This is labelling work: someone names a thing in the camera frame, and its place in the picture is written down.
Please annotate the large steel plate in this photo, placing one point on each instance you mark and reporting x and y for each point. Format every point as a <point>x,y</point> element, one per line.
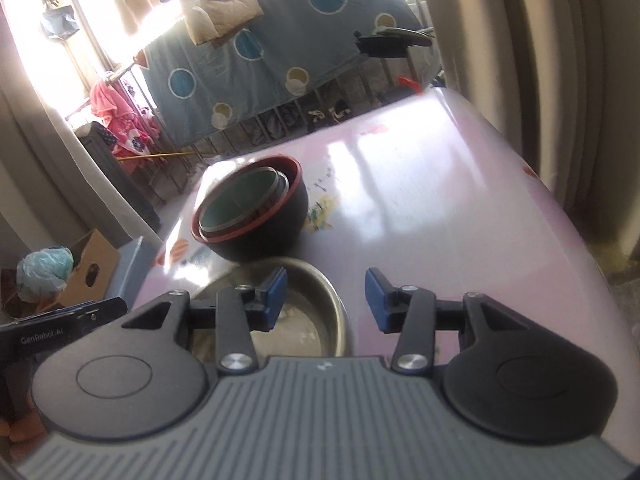
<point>313,320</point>

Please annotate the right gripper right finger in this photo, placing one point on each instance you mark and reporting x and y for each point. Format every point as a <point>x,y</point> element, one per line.
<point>408,311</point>

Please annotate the black bicycle saddle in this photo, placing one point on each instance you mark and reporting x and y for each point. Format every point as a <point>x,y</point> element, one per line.
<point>391,42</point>

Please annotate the person's left hand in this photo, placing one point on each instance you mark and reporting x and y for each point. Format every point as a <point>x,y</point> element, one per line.
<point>24,434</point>

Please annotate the red plastic bag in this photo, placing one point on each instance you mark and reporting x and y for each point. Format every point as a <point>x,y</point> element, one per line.
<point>410,84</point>

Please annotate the black red lacquer bowl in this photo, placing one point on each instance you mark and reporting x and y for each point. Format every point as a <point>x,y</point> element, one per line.
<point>273,233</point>

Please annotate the grey-green ceramic bowl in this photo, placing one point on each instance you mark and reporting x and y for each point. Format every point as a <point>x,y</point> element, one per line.
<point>230,204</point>

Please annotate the beige curtain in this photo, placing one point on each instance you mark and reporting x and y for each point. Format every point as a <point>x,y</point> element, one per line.
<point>560,80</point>

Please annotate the small dark green bowl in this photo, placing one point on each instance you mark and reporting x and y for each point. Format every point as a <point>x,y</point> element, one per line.
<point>275,184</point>

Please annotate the yellow broom stick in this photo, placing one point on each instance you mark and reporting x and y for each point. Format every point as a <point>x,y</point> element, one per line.
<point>154,156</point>

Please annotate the grey storage box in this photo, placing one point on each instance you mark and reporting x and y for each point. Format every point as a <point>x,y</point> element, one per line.
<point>136,259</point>

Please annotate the brown cardboard box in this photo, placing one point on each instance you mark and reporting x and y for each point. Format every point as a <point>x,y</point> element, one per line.
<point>95,261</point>

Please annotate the teal plastic bag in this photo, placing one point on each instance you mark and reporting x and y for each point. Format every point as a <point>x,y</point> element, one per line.
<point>43,274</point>

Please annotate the blue dotted hanging blanket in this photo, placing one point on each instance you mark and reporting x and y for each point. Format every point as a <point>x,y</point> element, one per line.
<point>292,48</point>

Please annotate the pink hanging clothes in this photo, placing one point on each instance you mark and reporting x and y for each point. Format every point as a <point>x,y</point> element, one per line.
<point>131,134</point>

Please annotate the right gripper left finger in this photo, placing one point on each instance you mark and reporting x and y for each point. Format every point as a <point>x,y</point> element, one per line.
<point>243,309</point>

